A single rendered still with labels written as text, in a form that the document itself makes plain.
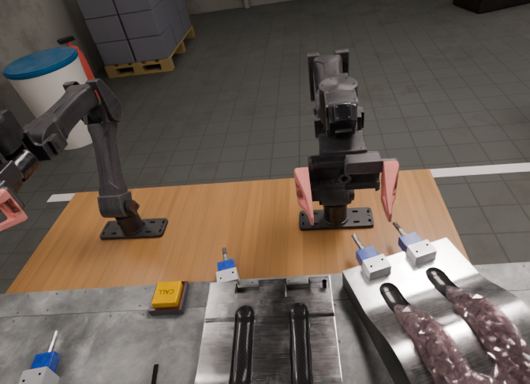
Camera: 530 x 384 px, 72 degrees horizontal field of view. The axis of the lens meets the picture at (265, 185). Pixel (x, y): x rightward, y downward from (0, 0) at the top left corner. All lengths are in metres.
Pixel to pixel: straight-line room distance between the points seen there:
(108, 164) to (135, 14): 3.58
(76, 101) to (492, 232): 1.96
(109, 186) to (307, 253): 0.56
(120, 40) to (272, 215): 3.89
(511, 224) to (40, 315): 2.09
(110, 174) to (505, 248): 1.82
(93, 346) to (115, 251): 0.29
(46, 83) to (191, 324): 2.71
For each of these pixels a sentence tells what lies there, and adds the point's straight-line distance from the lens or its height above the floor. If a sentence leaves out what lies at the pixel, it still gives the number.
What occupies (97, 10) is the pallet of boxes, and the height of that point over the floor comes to 0.74.
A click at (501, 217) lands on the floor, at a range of 2.32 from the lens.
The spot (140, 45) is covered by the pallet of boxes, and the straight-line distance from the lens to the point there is 4.65.
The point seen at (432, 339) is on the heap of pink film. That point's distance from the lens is 0.71.
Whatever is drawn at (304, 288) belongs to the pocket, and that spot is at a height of 0.86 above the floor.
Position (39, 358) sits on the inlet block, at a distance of 0.99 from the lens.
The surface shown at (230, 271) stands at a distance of 0.89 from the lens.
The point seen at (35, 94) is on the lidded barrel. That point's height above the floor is 0.55.
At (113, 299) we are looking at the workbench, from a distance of 1.04.
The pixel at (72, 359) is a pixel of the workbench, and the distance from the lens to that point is 1.00.
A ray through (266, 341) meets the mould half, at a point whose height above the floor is 0.89.
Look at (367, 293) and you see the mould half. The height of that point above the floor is 0.86.
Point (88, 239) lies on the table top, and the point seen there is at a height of 0.80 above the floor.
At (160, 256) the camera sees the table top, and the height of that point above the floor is 0.80.
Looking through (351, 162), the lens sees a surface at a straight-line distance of 0.52.
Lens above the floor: 1.55
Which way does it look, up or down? 39 degrees down
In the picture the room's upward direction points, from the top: 11 degrees counter-clockwise
